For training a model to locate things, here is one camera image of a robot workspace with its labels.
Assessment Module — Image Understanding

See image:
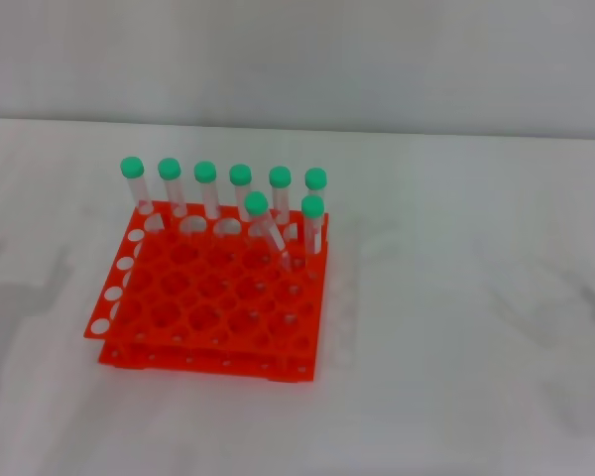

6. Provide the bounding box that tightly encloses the green capped test tube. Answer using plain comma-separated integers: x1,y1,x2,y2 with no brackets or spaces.
304,168,328,192
228,163,254,209
300,194,326,282
157,157,187,220
268,166,295,225
120,156,153,215
243,191,295,275
193,161,222,220

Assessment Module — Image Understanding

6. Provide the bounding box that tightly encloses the orange test tube rack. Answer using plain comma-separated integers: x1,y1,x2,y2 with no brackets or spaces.
82,199,331,385

